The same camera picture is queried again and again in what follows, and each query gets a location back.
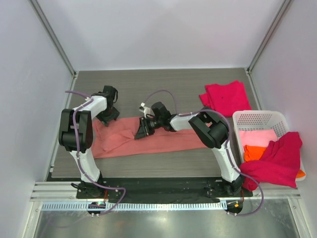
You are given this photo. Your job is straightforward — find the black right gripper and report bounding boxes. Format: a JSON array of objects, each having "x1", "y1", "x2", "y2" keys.
[{"x1": 135, "y1": 116, "x2": 162, "y2": 140}]

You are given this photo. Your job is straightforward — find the salmon pink t-shirt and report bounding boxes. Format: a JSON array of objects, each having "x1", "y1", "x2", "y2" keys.
[{"x1": 92, "y1": 117, "x2": 205, "y2": 159}]

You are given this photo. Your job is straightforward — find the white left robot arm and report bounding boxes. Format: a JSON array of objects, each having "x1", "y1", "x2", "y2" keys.
[{"x1": 58, "y1": 85, "x2": 119, "y2": 198}]

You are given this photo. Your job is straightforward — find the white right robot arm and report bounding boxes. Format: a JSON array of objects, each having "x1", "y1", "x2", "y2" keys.
[{"x1": 134, "y1": 102, "x2": 243, "y2": 196}]

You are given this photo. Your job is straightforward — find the folded magenta t-shirt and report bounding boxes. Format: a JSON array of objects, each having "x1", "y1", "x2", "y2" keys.
[{"x1": 199, "y1": 80, "x2": 252, "y2": 117}]

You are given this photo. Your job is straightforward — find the white plastic laundry basket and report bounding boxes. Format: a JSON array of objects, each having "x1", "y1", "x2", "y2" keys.
[{"x1": 232, "y1": 110, "x2": 307, "y2": 183}]

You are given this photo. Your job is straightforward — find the orange shirt in basket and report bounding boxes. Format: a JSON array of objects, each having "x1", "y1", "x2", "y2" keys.
[{"x1": 244, "y1": 143, "x2": 306, "y2": 179}]

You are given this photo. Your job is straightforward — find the light pink shirt in basket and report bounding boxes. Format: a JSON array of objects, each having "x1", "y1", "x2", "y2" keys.
[{"x1": 239, "y1": 129, "x2": 278, "y2": 147}]

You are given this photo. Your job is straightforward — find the crimson shirt over basket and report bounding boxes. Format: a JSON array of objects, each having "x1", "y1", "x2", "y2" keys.
[{"x1": 240, "y1": 132, "x2": 303, "y2": 191}]

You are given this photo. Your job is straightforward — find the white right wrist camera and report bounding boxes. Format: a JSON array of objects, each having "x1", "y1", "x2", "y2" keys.
[{"x1": 139, "y1": 103, "x2": 152, "y2": 118}]

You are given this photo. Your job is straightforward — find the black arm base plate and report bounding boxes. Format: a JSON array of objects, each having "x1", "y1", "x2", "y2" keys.
[{"x1": 71, "y1": 177, "x2": 253, "y2": 214}]

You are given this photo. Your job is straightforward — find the left aluminium frame post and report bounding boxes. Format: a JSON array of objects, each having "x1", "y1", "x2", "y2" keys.
[{"x1": 28, "y1": 0, "x2": 77, "y2": 78}]

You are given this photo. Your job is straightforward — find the aluminium frame post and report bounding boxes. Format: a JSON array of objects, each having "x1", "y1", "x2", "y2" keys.
[
  {"x1": 246, "y1": 0, "x2": 293, "y2": 75},
  {"x1": 28, "y1": 0, "x2": 77, "y2": 78}
]

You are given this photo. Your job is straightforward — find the white slotted cable duct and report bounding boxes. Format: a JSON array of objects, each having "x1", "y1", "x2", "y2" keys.
[{"x1": 42, "y1": 200, "x2": 227, "y2": 212}]

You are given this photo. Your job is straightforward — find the right aluminium frame post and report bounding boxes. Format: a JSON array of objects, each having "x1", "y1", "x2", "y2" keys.
[{"x1": 246, "y1": 0, "x2": 293, "y2": 75}]

